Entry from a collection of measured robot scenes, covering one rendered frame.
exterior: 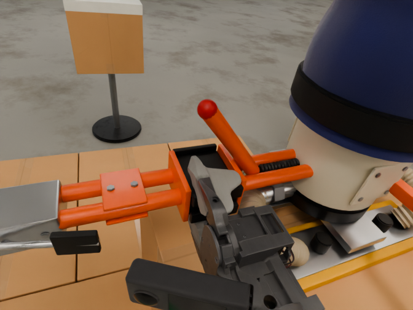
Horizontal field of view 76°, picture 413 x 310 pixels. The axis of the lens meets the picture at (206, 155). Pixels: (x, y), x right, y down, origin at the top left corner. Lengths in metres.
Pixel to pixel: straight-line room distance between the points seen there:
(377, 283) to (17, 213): 0.51
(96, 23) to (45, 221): 1.50
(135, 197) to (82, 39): 1.51
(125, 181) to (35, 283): 0.64
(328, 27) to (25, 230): 0.42
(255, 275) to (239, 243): 0.03
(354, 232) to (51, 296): 0.76
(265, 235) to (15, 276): 0.80
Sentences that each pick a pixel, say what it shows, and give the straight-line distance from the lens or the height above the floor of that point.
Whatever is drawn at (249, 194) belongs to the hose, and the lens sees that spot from 0.43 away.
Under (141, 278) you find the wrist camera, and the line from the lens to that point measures 0.27.
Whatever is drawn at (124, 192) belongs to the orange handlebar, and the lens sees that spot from 0.34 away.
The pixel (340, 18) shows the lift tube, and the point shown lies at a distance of 0.38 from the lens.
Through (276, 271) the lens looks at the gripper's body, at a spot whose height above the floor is 1.09.
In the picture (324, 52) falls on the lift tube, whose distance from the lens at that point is 0.38.
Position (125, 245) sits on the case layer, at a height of 0.54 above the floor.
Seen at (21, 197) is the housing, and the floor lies 1.09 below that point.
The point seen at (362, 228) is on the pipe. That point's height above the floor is 0.99.
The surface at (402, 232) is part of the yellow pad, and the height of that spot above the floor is 0.97.
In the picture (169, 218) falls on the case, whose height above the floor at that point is 0.94.
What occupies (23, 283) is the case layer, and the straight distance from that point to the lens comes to 0.96.
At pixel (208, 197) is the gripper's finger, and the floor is 1.13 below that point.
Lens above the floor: 1.33
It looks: 38 degrees down
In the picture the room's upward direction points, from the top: 9 degrees clockwise
